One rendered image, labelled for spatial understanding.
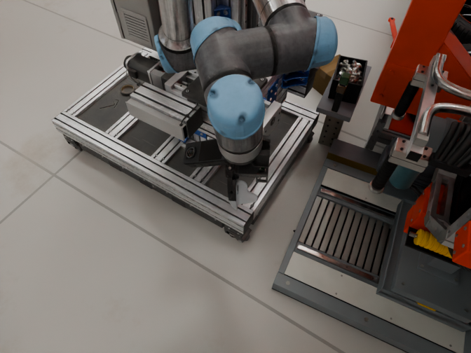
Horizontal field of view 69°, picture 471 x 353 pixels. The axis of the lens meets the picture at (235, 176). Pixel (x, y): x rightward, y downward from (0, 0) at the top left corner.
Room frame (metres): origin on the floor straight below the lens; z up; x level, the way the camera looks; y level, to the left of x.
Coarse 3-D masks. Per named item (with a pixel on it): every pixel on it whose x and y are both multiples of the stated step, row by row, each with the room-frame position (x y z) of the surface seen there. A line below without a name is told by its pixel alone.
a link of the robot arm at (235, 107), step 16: (224, 80) 0.36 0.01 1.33; (240, 80) 0.36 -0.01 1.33; (208, 96) 0.35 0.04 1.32; (224, 96) 0.34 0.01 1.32; (240, 96) 0.34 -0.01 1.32; (256, 96) 0.34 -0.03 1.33; (208, 112) 0.34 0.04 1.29; (224, 112) 0.32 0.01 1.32; (240, 112) 0.32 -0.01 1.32; (256, 112) 0.32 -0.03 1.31; (224, 128) 0.31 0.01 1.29; (240, 128) 0.31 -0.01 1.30; (256, 128) 0.32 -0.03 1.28; (224, 144) 0.33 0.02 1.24; (240, 144) 0.32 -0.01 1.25; (256, 144) 0.34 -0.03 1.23
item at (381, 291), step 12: (408, 204) 0.87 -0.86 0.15; (396, 216) 0.81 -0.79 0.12; (396, 228) 0.73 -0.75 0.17; (396, 240) 0.68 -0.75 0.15; (396, 252) 0.62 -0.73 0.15; (384, 264) 0.57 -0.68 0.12; (384, 276) 0.50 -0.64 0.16; (384, 288) 0.46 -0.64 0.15; (396, 300) 0.41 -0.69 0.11; (408, 300) 0.40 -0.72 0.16; (420, 312) 0.37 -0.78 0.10; (432, 312) 0.35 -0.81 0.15; (456, 324) 0.31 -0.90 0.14; (468, 324) 0.31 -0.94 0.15
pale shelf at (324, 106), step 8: (368, 72) 1.50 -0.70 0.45; (328, 88) 1.37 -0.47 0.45; (320, 104) 1.26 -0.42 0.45; (328, 104) 1.26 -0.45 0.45; (344, 104) 1.26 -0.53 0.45; (352, 104) 1.26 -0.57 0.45; (320, 112) 1.23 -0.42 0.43; (328, 112) 1.21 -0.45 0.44; (344, 112) 1.20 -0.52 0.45; (352, 112) 1.20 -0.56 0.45; (344, 120) 1.18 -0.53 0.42
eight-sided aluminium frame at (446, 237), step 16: (432, 176) 0.73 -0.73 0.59; (448, 176) 0.71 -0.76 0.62; (432, 192) 0.65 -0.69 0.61; (448, 192) 0.64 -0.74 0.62; (432, 208) 0.58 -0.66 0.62; (448, 208) 0.58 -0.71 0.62; (432, 224) 0.50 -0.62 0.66; (448, 224) 0.49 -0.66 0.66; (464, 224) 0.39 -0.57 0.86; (448, 240) 0.39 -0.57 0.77
